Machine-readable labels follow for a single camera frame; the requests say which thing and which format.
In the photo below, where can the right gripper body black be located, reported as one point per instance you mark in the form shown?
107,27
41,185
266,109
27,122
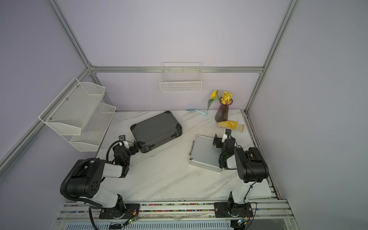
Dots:
219,144

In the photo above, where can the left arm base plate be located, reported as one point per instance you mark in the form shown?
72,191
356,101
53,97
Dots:
129,211

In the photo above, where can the white wire wall basket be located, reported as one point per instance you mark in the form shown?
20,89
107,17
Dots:
181,77

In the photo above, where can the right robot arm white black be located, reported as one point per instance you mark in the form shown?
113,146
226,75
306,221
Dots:
251,169

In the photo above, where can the yellow work glove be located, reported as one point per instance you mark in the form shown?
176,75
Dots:
233,125

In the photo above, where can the yellow sunflower with leaf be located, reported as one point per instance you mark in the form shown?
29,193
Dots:
214,96

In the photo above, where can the dark grey poker case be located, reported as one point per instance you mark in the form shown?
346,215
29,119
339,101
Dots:
156,131

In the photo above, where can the silver aluminium poker case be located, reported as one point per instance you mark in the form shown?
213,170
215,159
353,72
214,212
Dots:
204,154

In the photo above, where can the white mesh two-tier shelf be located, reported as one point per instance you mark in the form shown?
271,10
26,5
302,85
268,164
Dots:
79,115

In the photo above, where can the aluminium frame rail structure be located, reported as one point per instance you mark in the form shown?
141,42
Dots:
19,149

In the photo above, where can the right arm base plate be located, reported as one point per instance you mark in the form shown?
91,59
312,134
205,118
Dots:
225,210

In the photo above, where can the yellow flower bunch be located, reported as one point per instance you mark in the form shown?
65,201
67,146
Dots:
226,99

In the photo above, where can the purple glass vase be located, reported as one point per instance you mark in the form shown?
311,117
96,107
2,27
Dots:
222,113

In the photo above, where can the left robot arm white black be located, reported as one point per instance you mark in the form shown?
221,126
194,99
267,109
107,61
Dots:
84,181

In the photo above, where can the light blue plastic tool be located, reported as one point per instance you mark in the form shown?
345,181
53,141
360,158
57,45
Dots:
198,111

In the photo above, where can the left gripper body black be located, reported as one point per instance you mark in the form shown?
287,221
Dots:
132,150

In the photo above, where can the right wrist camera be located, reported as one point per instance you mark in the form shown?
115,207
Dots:
228,132

